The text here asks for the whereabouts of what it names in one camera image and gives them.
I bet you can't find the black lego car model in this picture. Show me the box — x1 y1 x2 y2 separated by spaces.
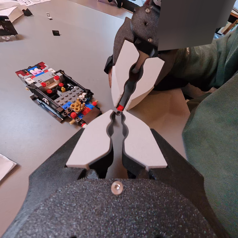
15 61 102 129

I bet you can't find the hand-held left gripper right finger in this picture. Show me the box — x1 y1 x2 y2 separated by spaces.
121 111 168 175

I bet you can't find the person's right forearm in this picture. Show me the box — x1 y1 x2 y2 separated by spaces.
175 32 238 92

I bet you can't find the white numbered paper bag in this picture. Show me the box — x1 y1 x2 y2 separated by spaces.
0 153 17 181

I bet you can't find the black printed lego plate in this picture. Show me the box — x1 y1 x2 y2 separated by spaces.
0 16 18 41

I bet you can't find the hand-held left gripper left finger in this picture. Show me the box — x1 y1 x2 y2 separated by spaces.
66 109 114 173

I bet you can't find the person's right hand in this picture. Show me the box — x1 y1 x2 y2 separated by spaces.
108 49 184 88

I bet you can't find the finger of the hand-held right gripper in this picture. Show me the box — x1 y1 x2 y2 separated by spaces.
124 57 165 110
111 40 140 110

